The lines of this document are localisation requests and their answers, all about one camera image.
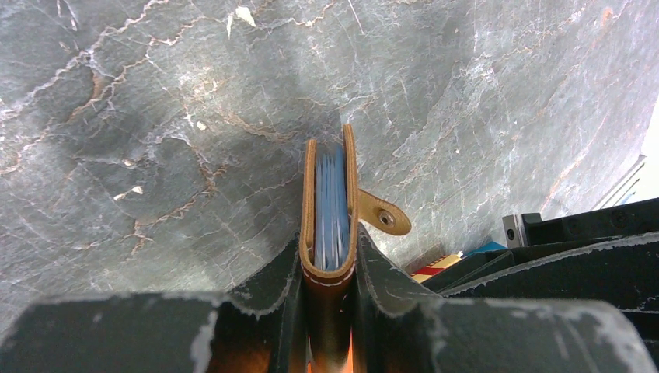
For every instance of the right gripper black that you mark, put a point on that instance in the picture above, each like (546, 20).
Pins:
(621, 271)

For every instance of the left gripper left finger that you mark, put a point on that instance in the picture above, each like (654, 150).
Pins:
(258, 326)

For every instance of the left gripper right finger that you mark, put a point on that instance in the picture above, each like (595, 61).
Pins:
(402, 326)

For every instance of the playing card box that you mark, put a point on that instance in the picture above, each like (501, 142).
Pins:
(434, 268)

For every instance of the blue building brick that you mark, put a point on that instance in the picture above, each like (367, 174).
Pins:
(490, 246)

